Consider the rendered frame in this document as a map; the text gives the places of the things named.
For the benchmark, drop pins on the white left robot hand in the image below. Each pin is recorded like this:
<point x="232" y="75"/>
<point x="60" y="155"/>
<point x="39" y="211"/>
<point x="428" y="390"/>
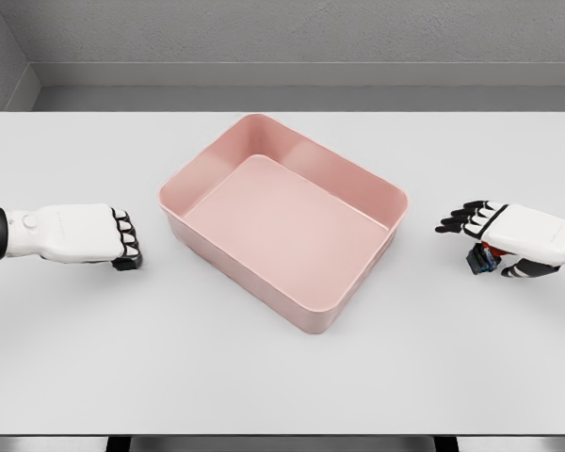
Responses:
<point x="94" y="230"/>

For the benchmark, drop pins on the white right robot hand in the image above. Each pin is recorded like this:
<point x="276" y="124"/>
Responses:
<point x="508" y="230"/>

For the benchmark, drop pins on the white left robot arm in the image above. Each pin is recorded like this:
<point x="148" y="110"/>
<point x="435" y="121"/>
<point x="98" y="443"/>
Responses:
<point x="19" y="233"/>

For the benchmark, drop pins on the pink rectangular plastic basket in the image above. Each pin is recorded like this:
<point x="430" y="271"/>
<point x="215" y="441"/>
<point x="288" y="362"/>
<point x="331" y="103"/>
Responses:
<point x="282" y="221"/>

